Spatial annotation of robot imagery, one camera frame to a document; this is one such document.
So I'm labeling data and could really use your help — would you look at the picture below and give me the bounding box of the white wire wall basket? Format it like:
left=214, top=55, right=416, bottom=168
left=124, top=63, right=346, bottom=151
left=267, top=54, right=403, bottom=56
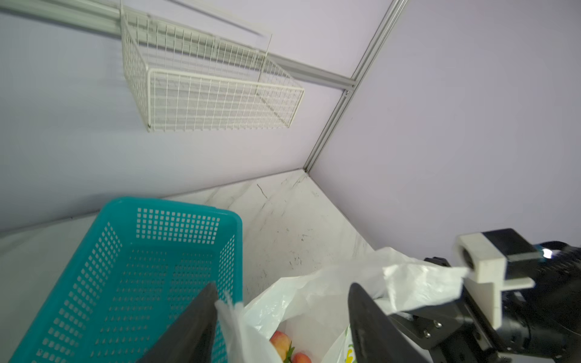
left=120, top=6, right=305, bottom=132

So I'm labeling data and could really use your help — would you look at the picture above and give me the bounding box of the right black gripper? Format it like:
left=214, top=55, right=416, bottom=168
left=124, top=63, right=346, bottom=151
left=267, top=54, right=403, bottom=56
left=390, top=244, right=580, bottom=362

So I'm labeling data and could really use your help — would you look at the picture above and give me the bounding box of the small red fruit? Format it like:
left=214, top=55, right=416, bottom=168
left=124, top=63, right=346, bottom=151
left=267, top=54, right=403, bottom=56
left=291, top=352, right=312, bottom=363

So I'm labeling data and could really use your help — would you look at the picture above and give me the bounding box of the teal plastic basket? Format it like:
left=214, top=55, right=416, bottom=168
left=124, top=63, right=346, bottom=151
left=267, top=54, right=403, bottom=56
left=11, top=198, right=243, bottom=362

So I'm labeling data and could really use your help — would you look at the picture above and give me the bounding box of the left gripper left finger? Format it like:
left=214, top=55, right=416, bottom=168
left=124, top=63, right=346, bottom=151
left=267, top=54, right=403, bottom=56
left=139, top=283, right=219, bottom=362

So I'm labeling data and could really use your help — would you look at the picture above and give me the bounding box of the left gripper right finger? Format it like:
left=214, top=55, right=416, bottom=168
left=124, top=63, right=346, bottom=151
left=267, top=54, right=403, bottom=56
left=347, top=283, right=427, bottom=363

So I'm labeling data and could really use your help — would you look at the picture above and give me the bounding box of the white plastic bag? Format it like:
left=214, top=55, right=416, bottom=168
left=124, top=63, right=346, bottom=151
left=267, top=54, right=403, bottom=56
left=216, top=247, right=469, bottom=362

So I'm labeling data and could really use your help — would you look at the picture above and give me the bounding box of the large fake strawberry front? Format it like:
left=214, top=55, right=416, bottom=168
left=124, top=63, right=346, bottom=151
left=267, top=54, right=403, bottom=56
left=269, top=331, right=294, bottom=363

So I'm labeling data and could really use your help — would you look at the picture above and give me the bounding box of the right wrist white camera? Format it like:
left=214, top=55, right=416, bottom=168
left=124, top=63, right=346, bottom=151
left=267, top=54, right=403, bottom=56
left=454, top=228, right=543, bottom=330

